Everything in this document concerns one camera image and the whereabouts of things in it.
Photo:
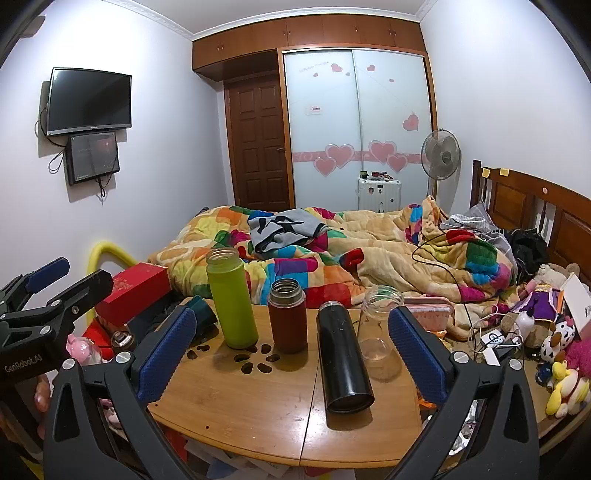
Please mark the white power strip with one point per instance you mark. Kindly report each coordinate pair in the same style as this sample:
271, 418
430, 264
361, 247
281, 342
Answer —
498, 350

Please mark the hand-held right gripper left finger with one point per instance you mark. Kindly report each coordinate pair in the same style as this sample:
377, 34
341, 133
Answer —
165, 353

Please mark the magenta plush toy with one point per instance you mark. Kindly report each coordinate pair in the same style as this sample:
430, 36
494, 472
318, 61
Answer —
581, 353

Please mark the small black monitor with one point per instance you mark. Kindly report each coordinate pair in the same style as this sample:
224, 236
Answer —
92, 156

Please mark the white small bottle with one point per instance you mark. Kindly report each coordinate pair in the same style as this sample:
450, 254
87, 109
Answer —
523, 330

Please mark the yellow plush toy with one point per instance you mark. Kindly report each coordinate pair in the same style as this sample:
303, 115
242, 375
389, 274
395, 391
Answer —
565, 392

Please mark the red-brown thermos cup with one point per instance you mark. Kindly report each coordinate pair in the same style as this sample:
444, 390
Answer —
288, 323

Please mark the standing fan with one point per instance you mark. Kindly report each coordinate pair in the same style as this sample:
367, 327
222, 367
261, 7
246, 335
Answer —
441, 154

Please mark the red box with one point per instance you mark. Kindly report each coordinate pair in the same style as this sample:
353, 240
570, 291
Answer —
134, 290

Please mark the scattered white papers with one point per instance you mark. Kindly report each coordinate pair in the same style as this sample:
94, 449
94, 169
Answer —
240, 464

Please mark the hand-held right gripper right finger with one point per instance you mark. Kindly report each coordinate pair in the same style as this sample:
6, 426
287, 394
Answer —
416, 356

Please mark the clear glass cup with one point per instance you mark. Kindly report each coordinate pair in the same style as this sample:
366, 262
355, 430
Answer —
379, 341

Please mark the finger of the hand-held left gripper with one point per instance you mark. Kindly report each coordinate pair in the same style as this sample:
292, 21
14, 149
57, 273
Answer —
81, 291
46, 273

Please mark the brown wooden door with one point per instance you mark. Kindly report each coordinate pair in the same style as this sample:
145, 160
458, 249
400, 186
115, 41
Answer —
258, 147

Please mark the grey patterned cloth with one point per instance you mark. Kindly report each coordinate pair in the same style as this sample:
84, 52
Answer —
475, 221

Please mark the cow plush toy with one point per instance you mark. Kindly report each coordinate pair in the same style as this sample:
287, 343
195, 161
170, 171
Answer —
558, 341

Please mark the red cloth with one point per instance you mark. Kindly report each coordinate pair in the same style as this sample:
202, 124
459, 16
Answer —
97, 334

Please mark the wooden bed headboard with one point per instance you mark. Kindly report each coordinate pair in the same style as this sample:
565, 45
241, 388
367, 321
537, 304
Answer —
549, 207

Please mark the pink case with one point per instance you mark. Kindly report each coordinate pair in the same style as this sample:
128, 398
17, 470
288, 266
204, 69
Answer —
431, 314

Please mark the grey and black garment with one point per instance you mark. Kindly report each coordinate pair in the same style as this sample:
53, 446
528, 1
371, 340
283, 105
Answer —
286, 230

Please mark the person's left hand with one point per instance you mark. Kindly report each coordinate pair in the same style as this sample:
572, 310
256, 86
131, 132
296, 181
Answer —
41, 399

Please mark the teal cup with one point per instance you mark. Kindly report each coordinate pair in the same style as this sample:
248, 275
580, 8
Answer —
203, 311

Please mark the black bag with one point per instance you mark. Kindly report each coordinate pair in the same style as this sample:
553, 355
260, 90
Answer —
528, 251

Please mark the wardrobe with heart stickers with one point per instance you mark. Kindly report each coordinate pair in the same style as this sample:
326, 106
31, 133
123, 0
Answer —
360, 106

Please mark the purple dress doll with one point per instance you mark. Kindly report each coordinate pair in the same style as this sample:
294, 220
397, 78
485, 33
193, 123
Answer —
540, 302

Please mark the yellow foam tube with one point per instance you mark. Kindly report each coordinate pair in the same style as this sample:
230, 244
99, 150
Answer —
108, 249

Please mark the white suitcase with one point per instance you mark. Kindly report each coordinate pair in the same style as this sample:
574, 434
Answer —
378, 196

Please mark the beige teddy bear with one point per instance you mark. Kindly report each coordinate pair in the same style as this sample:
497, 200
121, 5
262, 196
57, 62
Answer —
554, 274

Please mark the green bottle cup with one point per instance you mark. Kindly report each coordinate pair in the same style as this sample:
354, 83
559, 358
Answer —
233, 304

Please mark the white paper box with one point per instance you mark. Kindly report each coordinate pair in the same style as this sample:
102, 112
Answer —
577, 300

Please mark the black thermos cup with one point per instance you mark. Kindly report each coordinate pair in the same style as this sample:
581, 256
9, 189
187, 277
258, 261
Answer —
344, 360

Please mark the wall-mounted black television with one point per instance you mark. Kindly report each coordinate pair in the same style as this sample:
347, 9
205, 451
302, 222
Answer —
90, 99

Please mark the colourful patchwork blanket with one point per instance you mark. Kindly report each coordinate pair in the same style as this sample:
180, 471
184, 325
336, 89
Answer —
392, 263

